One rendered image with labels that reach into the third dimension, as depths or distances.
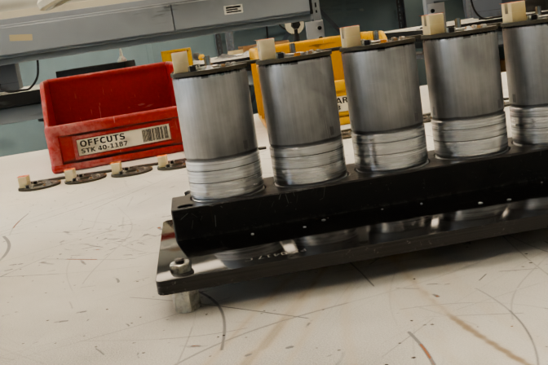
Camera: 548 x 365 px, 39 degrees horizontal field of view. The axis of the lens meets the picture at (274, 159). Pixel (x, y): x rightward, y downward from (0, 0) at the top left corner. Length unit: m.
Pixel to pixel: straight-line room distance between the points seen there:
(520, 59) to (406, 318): 0.11
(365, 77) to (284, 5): 2.33
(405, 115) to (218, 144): 0.06
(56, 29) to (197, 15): 0.44
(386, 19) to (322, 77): 4.70
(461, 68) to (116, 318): 0.13
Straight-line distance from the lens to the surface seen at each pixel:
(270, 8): 2.56
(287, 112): 0.24
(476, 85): 0.26
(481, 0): 3.03
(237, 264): 0.21
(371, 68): 0.25
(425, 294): 0.20
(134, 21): 2.51
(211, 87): 0.24
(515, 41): 0.27
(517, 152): 0.26
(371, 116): 0.25
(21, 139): 4.67
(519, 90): 0.27
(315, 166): 0.24
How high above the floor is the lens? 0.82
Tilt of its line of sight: 9 degrees down
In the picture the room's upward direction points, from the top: 8 degrees counter-clockwise
